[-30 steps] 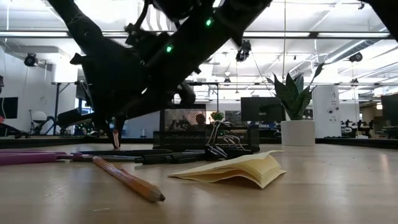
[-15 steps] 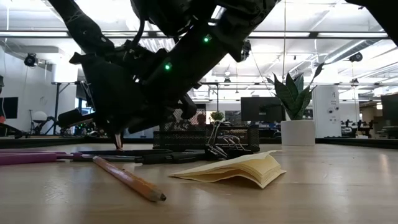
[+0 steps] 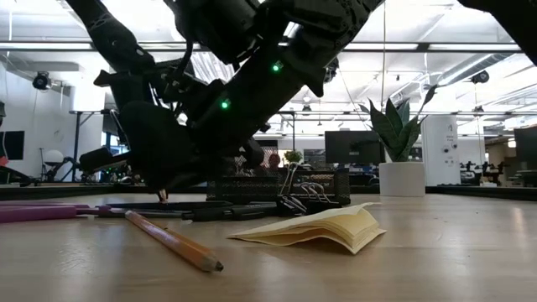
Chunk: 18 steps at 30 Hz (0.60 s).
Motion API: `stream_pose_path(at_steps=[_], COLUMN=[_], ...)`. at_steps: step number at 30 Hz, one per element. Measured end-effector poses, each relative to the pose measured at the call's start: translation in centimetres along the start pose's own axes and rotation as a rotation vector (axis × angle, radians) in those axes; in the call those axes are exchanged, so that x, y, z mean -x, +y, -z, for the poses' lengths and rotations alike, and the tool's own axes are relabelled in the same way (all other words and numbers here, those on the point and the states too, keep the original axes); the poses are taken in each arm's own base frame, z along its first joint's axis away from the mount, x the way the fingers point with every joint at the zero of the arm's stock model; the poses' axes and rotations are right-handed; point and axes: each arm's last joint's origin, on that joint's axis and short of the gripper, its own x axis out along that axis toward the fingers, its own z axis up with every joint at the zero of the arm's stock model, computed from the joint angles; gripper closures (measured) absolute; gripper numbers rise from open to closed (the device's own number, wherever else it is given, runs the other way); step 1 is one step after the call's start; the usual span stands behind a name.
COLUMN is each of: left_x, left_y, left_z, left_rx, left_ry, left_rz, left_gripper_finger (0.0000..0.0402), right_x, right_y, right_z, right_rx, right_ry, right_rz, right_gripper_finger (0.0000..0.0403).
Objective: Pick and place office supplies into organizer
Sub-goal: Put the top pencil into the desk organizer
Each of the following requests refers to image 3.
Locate black binder clip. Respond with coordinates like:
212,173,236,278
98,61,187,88
276,161,310,216
300,182,341,211

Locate white column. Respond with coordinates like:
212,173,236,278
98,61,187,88
421,115,459,188

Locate green plant in white pot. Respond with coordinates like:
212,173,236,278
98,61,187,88
358,83,440,198

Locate yellow sticky note pad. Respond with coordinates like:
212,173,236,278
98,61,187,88
227,202,387,255

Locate black mesh desk organizer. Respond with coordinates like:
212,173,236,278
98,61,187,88
205,166,352,206

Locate black wall screen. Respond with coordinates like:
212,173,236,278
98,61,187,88
0,130,25,161

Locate purple and teal scissors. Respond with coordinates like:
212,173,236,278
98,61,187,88
0,202,185,224

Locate dark background monitor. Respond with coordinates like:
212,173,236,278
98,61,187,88
514,127,537,171

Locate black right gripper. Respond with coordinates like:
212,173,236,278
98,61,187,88
188,39,305,169

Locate black computer monitor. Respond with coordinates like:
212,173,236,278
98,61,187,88
325,130,386,165

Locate white globe lamp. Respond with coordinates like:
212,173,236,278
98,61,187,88
44,149,65,167

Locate black ceiling spotlight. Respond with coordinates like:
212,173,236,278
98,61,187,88
32,70,52,91

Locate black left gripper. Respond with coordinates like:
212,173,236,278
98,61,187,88
119,77,219,193

